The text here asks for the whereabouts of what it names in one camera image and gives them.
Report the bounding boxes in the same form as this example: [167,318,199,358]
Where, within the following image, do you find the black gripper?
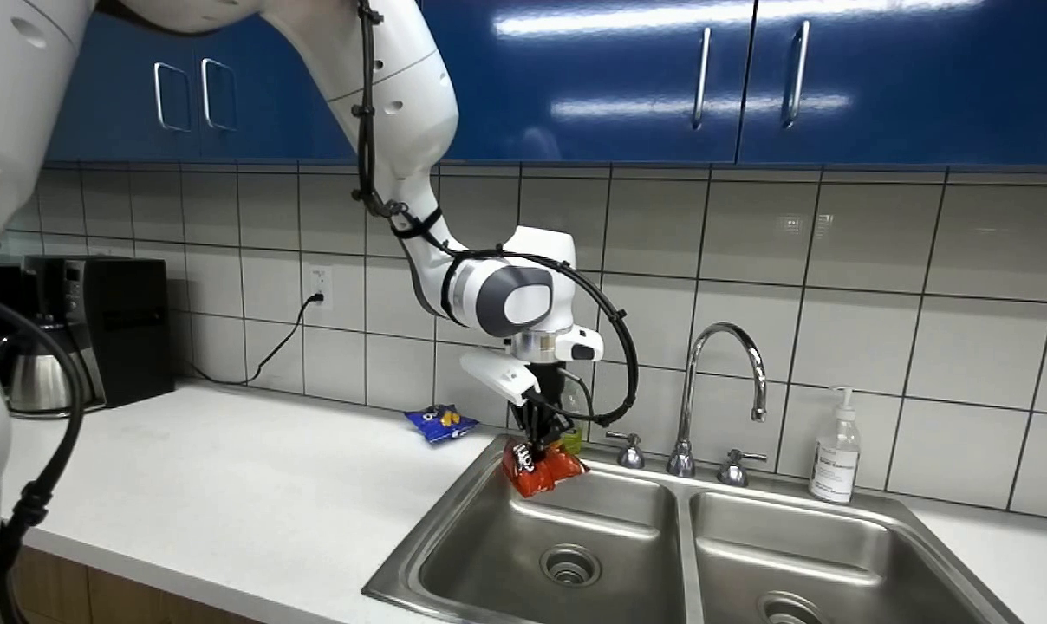
[510,362,583,472]

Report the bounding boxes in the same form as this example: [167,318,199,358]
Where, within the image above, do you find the red Doritos chip packet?
[501,433,594,503]

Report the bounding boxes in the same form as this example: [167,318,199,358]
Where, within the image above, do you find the blue chip packet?
[401,402,481,452]

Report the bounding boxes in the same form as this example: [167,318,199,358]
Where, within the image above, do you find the stainless steel double sink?
[362,432,1023,624]

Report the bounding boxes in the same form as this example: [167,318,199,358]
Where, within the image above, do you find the chrome gooseneck faucet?
[665,318,772,482]

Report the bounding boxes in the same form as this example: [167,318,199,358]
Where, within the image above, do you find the clear pump soap bottle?
[808,384,867,506]

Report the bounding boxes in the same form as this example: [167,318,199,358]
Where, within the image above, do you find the blue cabinet door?
[735,0,1047,174]
[434,0,760,174]
[190,10,370,168]
[41,10,199,168]

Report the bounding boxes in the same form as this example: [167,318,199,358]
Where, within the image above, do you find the black coffee maker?
[0,254,182,413]

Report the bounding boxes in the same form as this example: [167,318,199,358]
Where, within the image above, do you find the wooden base cabinet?
[0,544,266,624]

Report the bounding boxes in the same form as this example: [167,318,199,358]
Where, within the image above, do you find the steel coffee carafe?
[3,328,90,417]

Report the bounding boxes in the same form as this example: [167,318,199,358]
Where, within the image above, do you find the chrome faucet handle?
[605,432,653,472]
[712,444,769,489]

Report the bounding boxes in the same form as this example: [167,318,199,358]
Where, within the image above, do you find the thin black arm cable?
[355,0,644,432]

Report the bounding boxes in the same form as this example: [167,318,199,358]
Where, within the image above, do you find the white wall outlet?
[302,265,335,323]

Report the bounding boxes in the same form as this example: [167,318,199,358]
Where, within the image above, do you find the black power cord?
[182,292,331,393]

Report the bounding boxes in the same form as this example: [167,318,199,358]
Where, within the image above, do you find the silver cabinet handle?
[688,20,719,137]
[780,17,819,131]
[148,57,188,137]
[199,57,238,137]

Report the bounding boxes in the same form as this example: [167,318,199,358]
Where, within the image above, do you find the thick black robot hose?
[0,289,90,624]

